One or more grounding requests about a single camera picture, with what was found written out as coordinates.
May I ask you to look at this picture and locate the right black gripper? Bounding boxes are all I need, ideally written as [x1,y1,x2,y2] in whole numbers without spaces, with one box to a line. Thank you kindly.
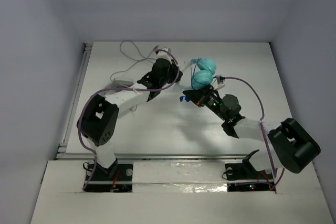
[183,84,227,121]

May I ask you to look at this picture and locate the blue headphone cable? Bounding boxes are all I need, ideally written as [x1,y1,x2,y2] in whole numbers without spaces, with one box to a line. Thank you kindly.
[178,56,208,103]

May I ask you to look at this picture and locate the teal cat-ear headphones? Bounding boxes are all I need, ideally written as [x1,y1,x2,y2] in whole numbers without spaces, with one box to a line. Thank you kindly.
[177,58,217,90]

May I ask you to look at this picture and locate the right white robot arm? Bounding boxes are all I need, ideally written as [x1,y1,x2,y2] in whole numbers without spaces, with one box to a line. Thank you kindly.
[183,86,321,179]

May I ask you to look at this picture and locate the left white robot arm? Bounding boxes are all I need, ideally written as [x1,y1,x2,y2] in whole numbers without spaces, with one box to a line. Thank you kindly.
[77,58,182,179]

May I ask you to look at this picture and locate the white foil-taped panel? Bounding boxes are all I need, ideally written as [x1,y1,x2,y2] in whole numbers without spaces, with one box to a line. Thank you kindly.
[132,161,227,193]

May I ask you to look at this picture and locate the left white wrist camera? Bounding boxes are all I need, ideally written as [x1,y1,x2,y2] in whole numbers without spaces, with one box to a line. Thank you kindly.
[155,47,171,61]

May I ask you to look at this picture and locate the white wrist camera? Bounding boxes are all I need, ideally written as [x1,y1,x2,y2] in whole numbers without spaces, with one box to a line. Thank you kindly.
[155,47,171,61]
[213,74,225,91]

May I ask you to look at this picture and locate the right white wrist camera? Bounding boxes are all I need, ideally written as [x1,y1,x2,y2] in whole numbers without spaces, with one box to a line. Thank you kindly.
[213,74,225,91]

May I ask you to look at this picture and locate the aluminium rail with bases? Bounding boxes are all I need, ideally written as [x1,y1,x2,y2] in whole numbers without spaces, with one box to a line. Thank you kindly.
[83,158,277,193]

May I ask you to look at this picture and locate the left side aluminium rail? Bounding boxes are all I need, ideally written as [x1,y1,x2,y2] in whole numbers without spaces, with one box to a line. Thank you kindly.
[56,42,93,156]

